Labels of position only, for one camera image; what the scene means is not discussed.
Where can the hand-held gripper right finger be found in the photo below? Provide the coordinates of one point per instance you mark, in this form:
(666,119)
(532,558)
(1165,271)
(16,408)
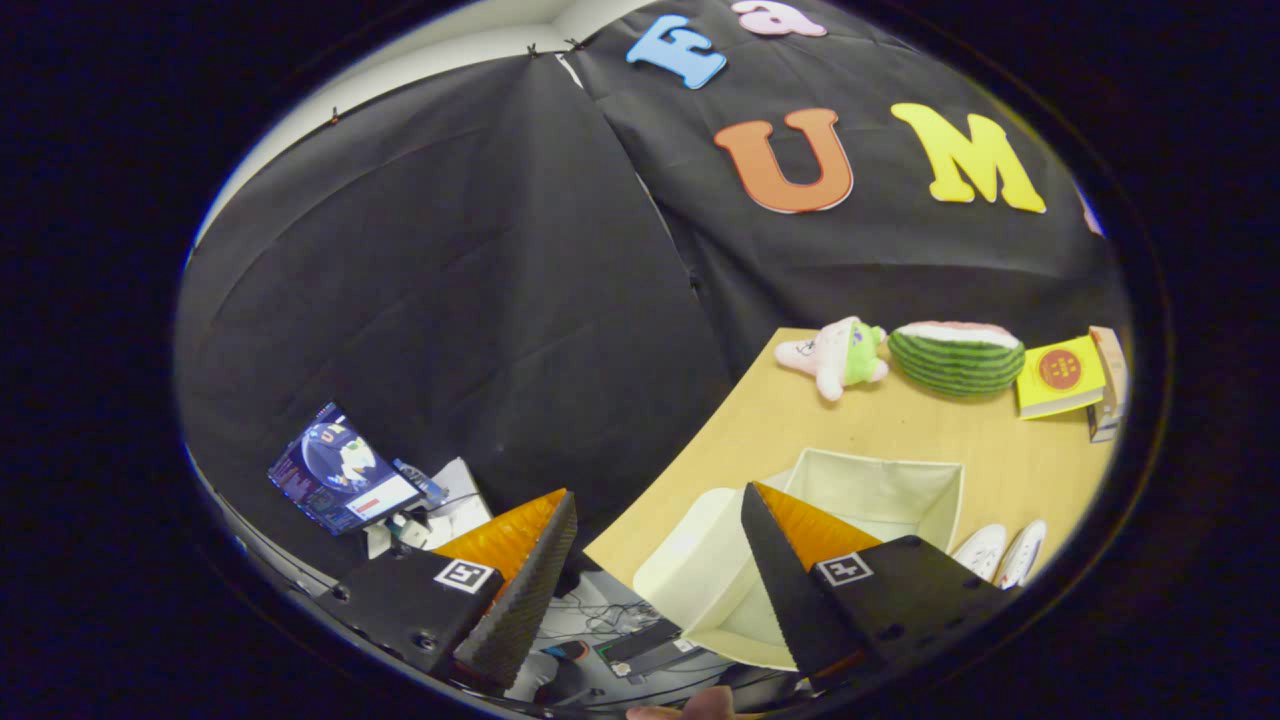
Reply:
(790,590)

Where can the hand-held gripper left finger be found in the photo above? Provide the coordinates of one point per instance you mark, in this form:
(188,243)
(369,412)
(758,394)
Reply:
(520,595)

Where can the grey-green fabric storage box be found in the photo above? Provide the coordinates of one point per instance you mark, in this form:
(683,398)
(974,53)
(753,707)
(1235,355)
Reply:
(880,490)

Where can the white canvas shoe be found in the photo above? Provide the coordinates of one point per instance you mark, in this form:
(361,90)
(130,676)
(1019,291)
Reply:
(980,548)
(1024,552)

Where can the white cardboard box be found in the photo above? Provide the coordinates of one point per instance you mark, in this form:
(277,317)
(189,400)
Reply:
(460,505)

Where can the black electronic device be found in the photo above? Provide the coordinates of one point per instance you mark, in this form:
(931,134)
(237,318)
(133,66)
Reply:
(645,650)

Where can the blue packet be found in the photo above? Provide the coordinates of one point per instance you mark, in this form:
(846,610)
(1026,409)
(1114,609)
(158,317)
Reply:
(420,482)

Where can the colourful display screen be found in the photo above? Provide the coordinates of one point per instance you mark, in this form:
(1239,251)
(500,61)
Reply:
(340,470)

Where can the pink and green plush toy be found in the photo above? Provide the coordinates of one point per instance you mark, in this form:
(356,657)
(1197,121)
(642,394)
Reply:
(835,355)

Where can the watermelon slice plush toy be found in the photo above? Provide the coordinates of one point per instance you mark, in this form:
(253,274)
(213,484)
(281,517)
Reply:
(955,362)

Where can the yellow book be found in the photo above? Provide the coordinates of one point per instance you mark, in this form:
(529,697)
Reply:
(1060,375)

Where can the grey book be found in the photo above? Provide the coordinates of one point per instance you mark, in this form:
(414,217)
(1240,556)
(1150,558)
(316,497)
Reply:
(1102,432)

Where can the dark cover book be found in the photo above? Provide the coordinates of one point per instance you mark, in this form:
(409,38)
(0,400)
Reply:
(1106,414)

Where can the beige book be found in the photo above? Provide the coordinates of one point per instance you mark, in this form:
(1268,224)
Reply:
(1108,365)

